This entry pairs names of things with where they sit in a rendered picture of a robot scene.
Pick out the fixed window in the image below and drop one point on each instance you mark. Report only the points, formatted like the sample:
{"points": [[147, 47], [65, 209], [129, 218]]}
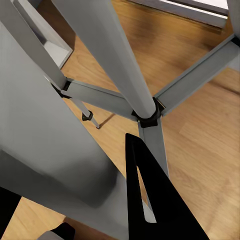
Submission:
{"points": [[207, 21]]}

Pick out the desk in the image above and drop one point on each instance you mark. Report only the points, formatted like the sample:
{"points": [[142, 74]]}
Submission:
{"points": [[58, 49]]}

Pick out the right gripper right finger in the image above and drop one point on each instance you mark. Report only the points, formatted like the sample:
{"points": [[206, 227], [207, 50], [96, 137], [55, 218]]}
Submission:
{"points": [[174, 220]]}

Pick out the camera tripod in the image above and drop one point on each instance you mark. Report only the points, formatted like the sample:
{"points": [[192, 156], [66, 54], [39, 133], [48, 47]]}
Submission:
{"points": [[46, 154]]}

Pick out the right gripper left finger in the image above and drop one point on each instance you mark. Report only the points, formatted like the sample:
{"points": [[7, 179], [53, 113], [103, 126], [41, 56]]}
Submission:
{"points": [[8, 203]]}

